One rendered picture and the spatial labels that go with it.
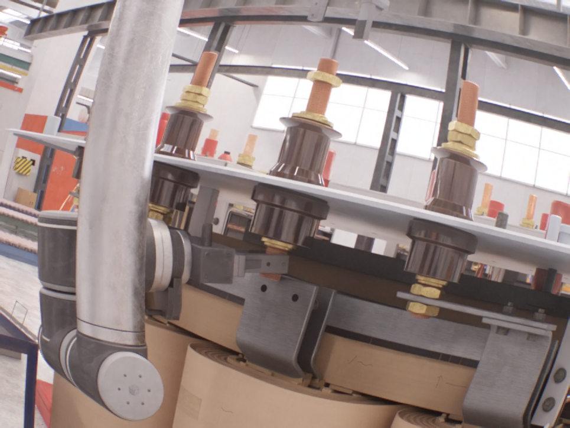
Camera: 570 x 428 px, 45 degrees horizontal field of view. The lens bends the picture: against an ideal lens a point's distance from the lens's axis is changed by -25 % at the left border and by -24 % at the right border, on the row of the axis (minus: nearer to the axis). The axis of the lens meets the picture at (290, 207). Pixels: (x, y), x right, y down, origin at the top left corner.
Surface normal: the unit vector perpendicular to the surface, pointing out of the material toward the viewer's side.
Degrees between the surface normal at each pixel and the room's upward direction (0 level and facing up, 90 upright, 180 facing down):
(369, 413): 90
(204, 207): 90
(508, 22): 90
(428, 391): 90
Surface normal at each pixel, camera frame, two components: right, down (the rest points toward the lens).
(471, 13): 0.74, 0.18
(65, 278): 0.22, 0.02
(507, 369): -0.61, -0.20
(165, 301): -0.87, -0.04
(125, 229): 0.58, 0.04
